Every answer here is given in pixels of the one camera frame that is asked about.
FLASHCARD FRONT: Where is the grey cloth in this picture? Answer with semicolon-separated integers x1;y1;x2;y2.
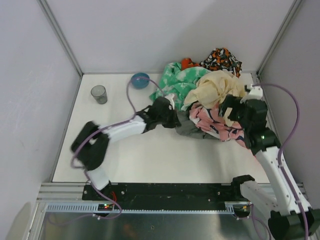
175;111;219;140

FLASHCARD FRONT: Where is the cream yellow cloth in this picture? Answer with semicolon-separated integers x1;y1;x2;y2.
181;70;246;111

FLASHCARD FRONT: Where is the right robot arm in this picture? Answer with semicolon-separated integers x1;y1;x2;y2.
218;95;320;240

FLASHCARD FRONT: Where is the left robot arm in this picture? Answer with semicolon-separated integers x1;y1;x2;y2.
70;93;181;190

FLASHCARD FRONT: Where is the pink navy floral cloth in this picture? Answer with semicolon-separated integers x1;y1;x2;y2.
189;102;246;148

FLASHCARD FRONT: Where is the green white tie-dye cloth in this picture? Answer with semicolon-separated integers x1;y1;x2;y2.
149;62;211;111

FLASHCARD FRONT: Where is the orange black patterned cloth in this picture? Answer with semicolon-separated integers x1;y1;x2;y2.
199;47;242;78

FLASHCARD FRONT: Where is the red orange cloth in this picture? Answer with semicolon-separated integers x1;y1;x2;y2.
180;58;201;71

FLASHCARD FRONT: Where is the blue ceramic bowl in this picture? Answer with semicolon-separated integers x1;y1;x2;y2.
130;72;150;89

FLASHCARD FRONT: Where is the grey translucent cup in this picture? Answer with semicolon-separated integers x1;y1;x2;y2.
90;85;108;105

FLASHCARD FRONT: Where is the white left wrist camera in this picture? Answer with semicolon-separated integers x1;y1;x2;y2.
165;93;175;110

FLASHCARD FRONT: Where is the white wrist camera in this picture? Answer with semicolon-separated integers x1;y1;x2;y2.
242;84;263;102
165;93;175;110

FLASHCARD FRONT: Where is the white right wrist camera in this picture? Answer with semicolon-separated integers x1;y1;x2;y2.
242;84;263;102

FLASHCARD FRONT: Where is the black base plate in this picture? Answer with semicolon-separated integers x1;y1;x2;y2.
82;182;251;211

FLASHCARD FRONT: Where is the aluminium frame post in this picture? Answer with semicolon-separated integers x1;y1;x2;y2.
37;0;84;78
256;0;305;78

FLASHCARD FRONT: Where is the slotted cable duct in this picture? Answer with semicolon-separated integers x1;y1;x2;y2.
45;202;250;216

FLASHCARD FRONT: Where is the left aluminium frame post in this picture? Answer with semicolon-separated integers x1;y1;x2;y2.
37;0;84;78

